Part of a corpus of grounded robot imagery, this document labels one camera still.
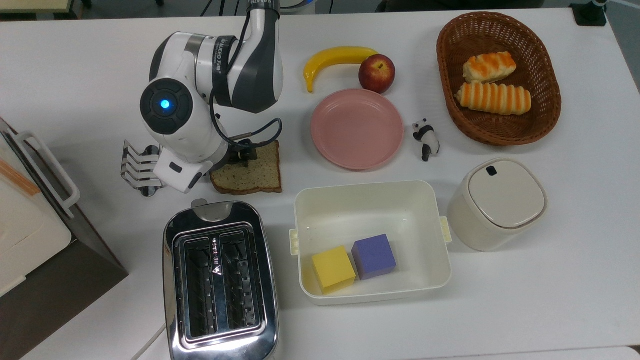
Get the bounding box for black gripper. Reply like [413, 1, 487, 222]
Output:
[227, 141, 259, 168]

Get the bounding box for brown bread slice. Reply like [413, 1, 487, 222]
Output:
[210, 140, 283, 196]

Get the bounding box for cream and chrome toaster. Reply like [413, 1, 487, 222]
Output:
[162, 199, 280, 360]

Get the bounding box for orange striped bread roll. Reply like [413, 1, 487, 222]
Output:
[454, 82, 532, 116]

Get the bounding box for orange glazed bread roll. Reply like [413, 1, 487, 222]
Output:
[462, 51, 517, 84]

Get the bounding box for pink plastic plate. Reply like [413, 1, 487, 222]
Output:
[310, 89, 405, 171]

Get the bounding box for silver metal toast rack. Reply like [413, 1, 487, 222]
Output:
[120, 140, 163, 197]

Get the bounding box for white plastic storage bin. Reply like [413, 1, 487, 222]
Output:
[289, 180, 453, 307]

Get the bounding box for yellow toy banana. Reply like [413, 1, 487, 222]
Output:
[303, 46, 380, 94]

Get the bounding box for yellow foam cube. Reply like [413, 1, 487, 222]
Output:
[312, 245, 357, 295]

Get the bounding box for red toy apple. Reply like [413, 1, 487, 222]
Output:
[358, 54, 396, 94]

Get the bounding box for purple foam cube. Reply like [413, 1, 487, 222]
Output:
[351, 233, 398, 281]

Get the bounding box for panda figurine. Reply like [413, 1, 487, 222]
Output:
[412, 118, 441, 162]

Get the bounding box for brown wicker basket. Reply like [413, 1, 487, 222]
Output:
[436, 12, 562, 147]

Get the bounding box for dark brown drawer box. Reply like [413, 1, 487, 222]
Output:
[0, 117, 129, 360]

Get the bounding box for cream lidded trash can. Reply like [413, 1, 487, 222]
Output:
[446, 158, 549, 252]

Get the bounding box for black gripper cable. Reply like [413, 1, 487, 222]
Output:
[209, 0, 284, 149]

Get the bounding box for white toaster power cord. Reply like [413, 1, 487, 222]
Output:
[131, 322, 168, 360]

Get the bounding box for black camera stand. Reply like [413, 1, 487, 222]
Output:
[570, 0, 608, 27]

